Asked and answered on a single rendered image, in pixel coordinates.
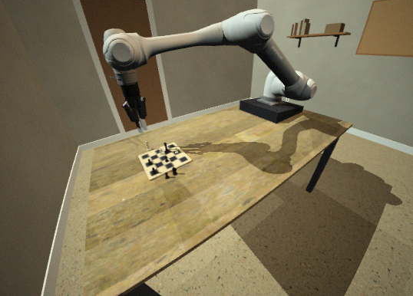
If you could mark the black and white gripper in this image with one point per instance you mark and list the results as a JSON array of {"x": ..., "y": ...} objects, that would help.
[{"x": 137, "y": 104}]

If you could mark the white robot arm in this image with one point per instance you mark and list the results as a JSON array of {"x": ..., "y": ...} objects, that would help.
[{"x": 248, "y": 29}]

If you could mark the wooden chessboard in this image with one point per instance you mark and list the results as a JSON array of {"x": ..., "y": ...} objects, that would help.
[{"x": 158, "y": 161}]

